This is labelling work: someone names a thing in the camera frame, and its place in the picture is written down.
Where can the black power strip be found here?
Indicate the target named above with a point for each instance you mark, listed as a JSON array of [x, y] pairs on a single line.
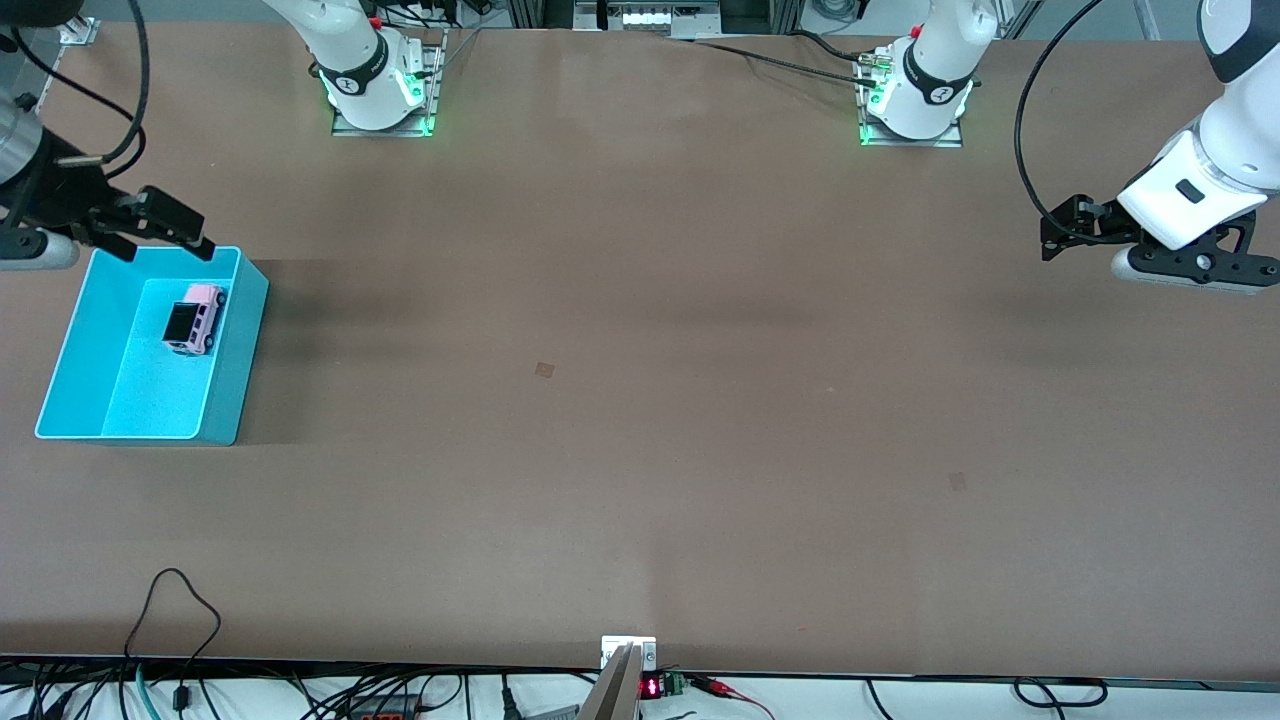
[[385, 710]]

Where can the small metal corner bracket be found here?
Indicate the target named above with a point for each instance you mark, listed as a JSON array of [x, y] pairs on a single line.
[[78, 33]]

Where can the red LED display module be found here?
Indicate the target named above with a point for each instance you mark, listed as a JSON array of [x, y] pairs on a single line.
[[655, 686]]

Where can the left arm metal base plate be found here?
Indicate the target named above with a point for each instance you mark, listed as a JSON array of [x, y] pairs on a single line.
[[910, 142]]

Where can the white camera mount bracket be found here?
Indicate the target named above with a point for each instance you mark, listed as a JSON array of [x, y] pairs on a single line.
[[628, 650]]

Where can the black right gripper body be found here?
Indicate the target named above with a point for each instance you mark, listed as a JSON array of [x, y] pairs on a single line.
[[58, 196]]

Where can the red clip lead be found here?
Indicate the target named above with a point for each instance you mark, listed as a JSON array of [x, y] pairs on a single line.
[[735, 692]]

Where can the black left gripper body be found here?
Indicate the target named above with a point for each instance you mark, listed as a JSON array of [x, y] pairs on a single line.
[[1102, 224]]

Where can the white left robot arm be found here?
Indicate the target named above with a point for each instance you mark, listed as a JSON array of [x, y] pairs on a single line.
[[925, 80]]

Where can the teal plastic bin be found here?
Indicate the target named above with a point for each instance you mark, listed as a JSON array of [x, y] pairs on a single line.
[[130, 400]]

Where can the grey lit equipment box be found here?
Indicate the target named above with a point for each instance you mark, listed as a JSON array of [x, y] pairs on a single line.
[[650, 15]]

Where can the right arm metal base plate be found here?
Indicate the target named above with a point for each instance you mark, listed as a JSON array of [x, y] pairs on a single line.
[[432, 85]]

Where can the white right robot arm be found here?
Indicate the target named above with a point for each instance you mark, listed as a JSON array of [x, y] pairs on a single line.
[[360, 60]]

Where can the pink jeep toy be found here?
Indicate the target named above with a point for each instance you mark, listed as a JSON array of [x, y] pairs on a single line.
[[205, 312]]

